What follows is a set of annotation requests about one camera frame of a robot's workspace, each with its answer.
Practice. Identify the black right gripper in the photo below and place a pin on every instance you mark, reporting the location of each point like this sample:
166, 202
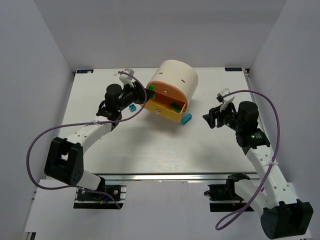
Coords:
215, 116

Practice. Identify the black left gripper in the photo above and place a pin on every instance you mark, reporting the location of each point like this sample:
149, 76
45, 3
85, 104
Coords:
137, 92

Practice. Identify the small green square lego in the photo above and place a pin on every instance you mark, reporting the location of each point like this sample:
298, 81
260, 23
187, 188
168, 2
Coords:
151, 87

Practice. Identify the yellow drawer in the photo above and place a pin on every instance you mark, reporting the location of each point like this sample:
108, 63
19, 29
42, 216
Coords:
163, 108

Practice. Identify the small teal square lego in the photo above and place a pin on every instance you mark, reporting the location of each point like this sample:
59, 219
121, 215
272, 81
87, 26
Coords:
132, 108

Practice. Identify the long teal lego brick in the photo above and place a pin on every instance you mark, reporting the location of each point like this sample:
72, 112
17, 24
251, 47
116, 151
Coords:
186, 118

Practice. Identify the dark green long lego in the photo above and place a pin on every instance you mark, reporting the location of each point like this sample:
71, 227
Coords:
175, 107

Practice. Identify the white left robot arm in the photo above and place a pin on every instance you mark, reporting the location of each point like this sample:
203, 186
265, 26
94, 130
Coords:
65, 159

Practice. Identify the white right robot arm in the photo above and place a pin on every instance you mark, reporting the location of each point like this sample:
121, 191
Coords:
282, 214

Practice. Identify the cream cylindrical drawer container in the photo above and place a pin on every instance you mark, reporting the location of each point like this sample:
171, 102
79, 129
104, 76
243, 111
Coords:
178, 74

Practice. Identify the right blue corner label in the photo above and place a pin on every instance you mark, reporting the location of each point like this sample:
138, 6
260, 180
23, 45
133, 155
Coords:
233, 69

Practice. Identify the blue corner label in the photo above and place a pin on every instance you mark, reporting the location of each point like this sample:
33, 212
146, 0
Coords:
84, 71
233, 69

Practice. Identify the left blue corner label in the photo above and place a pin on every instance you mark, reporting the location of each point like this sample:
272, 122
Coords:
84, 71

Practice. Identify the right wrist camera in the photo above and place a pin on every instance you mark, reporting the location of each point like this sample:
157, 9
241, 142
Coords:
224, 98

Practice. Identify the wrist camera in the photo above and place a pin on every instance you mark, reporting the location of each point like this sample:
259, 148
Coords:
224, 98
127, 79

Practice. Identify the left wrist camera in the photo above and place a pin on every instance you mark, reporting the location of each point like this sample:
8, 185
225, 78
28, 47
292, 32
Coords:
127, 79

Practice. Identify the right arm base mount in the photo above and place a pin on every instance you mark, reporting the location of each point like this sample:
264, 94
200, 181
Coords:
220, 197

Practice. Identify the aluminium front rail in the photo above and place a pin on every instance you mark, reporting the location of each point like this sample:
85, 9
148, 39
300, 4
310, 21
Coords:
166, 176

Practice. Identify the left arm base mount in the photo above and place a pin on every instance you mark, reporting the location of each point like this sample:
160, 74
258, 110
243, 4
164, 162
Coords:
112, 198

